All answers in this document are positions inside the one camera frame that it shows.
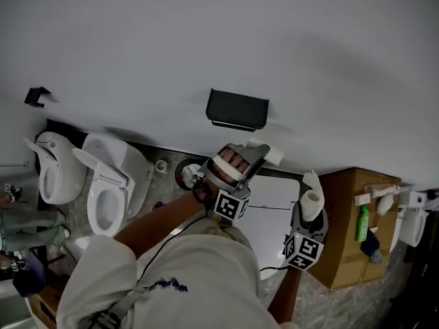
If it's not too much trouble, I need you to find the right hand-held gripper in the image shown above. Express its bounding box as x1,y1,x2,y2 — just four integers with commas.
282,201,329,272

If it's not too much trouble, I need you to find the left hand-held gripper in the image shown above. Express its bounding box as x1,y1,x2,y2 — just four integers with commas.
200,143,271,223

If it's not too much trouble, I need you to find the black toilet paper holder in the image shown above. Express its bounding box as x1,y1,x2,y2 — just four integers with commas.
205,88,270,132

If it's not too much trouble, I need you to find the person's right forearm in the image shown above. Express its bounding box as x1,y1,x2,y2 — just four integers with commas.
267,267,305,324

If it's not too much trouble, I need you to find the person's left forearm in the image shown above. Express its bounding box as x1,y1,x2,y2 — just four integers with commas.
112,182,220,260

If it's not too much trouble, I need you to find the crumpled white paper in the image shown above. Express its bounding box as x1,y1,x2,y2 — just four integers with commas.
181,163,204,190

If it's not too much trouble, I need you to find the white toilet with tank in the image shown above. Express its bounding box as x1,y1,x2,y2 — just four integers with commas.
390,189,439,248

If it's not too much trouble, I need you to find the white toilet open seat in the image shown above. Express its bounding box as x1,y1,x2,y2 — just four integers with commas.
23,130,87,206
71,133,156,238

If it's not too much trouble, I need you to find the person's left hand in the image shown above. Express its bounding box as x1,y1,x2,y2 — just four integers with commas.
218,148,251,171

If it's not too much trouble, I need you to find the large cardboard box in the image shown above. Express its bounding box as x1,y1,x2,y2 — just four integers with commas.
308,167,403,291

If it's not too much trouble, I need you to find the green plastic bottle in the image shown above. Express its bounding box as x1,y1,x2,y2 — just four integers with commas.
355,204,371,243

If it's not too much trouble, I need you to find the dark blue cloth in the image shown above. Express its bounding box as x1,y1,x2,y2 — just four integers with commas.
359,228,385,265

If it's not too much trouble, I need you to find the black wrist watch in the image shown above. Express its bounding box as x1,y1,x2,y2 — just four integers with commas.
191,182,214,204

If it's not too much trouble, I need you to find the white cloth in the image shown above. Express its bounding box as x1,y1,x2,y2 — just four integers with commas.
375,194,395,217

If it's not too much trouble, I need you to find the beige elongated object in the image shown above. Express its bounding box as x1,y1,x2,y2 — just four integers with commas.
364,182,402,199

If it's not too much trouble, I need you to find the black round waste bin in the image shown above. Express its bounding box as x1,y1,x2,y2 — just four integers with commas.
174,158,207,192

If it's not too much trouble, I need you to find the person's white shirt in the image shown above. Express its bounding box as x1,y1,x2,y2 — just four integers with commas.
56,217,283,329

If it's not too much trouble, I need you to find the small cardboard box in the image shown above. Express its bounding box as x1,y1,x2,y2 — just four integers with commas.
29,278,69,329

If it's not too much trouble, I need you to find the dark blue bag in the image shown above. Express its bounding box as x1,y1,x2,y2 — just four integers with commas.
12,250,47,298

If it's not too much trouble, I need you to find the small black wall holder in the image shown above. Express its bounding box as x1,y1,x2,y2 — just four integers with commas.
24,86,53,110

